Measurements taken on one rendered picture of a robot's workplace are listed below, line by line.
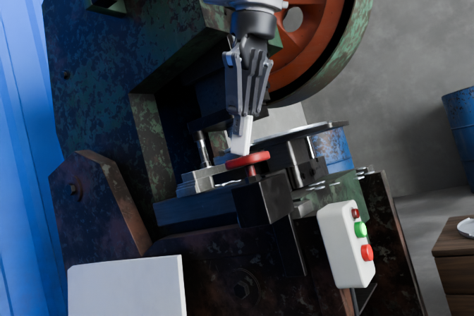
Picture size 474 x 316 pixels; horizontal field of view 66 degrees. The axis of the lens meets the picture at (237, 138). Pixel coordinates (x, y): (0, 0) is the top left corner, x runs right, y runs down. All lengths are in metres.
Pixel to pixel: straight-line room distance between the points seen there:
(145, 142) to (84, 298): 0.46
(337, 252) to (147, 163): 0.56
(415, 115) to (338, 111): 0.80
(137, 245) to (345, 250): 0.53
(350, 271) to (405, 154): 3.62
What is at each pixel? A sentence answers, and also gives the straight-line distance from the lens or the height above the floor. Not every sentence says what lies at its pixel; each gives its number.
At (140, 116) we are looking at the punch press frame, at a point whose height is 0.94.
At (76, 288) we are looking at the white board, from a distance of 1.22.
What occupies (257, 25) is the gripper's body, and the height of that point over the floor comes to 0.94.
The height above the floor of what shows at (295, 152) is 0.73.
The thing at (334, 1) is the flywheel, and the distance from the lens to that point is 1.30.
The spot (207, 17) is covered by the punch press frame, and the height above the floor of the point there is 1.09.
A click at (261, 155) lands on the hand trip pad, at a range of 0.61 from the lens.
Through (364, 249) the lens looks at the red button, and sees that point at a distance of 0.68.
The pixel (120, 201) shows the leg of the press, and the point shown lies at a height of 0.73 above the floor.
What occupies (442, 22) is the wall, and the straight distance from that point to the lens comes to 4.25.
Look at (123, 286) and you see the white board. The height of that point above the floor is 0.53.
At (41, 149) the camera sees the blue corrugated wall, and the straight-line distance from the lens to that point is 1.96.
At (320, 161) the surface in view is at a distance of 1.13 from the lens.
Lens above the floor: 0.73
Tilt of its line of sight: 5 degrees up
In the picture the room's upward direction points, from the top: 15 degrees counter-clockwise
